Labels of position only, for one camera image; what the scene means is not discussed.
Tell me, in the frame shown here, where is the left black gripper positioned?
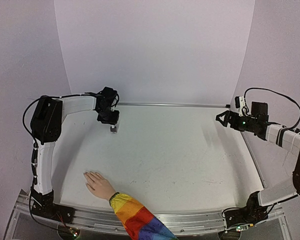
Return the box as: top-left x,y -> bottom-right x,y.
97,107 -> 121,126

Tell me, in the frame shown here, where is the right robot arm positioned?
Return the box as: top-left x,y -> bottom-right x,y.
215,97 -> 300,207

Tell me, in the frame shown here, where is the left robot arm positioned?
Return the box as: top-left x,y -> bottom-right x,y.
24,87 -> 120,195

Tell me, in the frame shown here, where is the rainbow sleeve forearm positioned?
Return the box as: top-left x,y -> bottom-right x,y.
109,192 -> 177,240

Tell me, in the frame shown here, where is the mannequin hand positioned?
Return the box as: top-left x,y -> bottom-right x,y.
83,171 -> 117,201

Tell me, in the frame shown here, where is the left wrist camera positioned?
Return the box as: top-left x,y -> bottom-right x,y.
110,93 -> 120,111

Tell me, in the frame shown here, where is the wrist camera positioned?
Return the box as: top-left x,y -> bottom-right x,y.
110,93 -> 120,111
234,96 -> 249,117

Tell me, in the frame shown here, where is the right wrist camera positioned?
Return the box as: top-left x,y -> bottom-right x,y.
234,96 -> 249,117

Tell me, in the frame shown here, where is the right black camera cable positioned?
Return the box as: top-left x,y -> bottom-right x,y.
243,87 -> 300,130

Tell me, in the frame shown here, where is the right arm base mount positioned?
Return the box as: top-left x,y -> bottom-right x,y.
221,191 -> 275,229

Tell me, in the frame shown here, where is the aluminium front rail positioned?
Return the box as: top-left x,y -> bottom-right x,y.
5,191 -> 290,240

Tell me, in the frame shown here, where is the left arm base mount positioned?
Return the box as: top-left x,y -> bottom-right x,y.
30,187 -> 75,224

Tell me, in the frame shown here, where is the left base black cable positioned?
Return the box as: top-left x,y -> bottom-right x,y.
28,192 -> 73,233

